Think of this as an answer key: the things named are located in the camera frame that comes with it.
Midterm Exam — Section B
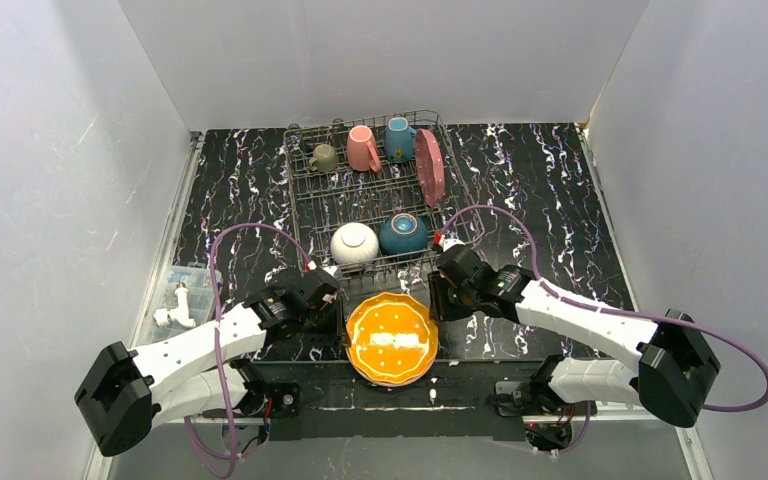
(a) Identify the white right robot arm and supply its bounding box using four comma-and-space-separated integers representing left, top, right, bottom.
429, 241, 721, 428

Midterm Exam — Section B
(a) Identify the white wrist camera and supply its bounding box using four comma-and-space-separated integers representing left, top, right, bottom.
305, 261, 343, 281
431, 232, 465, 255

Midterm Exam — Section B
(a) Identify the clear plastic storage box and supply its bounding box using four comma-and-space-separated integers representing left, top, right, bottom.
135, 263, 216, 346

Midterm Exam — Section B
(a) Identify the blue ceramic mug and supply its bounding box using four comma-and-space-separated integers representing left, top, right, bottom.
383, 116, 416, 163

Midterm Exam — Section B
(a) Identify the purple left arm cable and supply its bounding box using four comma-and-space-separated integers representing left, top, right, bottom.
183, 223, 316, 480

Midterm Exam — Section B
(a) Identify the pink polka dot plate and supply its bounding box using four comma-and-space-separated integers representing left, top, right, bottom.
414, 129, 445, 207

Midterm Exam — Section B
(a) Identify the white ceramic bowl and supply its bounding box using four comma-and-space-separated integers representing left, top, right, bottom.
330, 222, 380, 265

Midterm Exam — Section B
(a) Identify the brown beige bowl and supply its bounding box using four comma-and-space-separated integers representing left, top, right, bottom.
378, 213, 428, 257

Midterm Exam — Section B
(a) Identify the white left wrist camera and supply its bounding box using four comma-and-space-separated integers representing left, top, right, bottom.
305, 261, 343, 281

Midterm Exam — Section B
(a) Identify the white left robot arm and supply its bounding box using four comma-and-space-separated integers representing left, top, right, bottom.
74, 266, 341, 457

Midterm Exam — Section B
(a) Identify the beige ceramic mug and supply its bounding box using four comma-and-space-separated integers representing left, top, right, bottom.
308, 143, 339, 172

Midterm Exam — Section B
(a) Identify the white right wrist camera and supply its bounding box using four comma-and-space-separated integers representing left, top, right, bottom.
431, 232, 465, 255

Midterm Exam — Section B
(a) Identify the pink ceramic mug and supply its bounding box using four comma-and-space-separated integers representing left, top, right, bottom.
346, 125, 381, 172

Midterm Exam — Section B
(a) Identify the metal wire dish rack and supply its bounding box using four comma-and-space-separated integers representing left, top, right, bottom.
283, 109, 485, 265

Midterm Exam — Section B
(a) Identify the yellow plate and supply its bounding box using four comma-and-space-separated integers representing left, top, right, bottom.
346, 293, 439, 368

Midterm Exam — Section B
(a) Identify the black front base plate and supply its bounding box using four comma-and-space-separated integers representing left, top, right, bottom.
178, 360, 597, 443

